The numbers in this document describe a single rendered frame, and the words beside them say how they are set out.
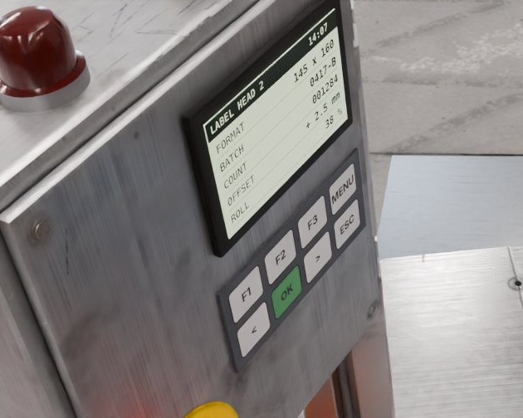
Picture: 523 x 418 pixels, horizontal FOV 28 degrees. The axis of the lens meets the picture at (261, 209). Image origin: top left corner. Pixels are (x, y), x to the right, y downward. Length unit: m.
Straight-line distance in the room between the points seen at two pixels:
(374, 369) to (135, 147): 0.24
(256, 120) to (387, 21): 2.90
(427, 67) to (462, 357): 1.99
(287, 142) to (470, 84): 2.57
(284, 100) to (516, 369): 0.74
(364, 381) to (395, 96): 2.40
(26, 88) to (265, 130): 0.08
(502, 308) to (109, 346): 0.82
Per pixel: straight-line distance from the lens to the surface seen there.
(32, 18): 0.29
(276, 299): 0.38
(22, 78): 0.29
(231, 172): 0.33
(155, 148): 0.30
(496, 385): 1.04
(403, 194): 1.25
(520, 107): 2.82
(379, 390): 0.51
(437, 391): 1.03
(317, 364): 0.43
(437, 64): 3.00
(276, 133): 0.34
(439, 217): 1.21
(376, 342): 0.48
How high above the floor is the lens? 1.63
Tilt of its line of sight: 39 degrees down
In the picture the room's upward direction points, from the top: 11 degrees counter-clockwise
